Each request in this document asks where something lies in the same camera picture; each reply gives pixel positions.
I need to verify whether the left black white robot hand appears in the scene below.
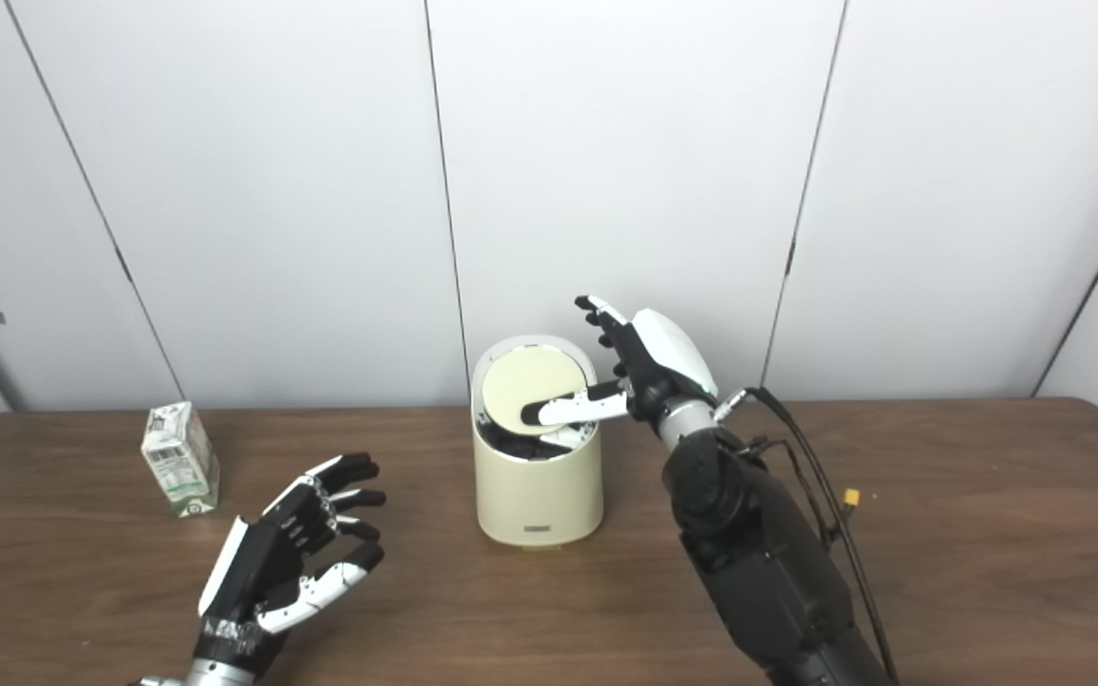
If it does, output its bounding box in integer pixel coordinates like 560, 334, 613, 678
196, 453, 387, 668

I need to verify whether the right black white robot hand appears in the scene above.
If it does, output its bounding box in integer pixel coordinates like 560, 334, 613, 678
520, 294, 720, 427

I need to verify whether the white green milk carton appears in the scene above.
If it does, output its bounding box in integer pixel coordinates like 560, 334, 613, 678
140, 401, 221, 518

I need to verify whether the cream-colored lidded bin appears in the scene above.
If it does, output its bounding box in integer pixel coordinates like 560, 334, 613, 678
471, 334, 605, 551

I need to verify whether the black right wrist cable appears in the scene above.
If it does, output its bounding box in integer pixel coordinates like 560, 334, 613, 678
713, 386, 900, 686

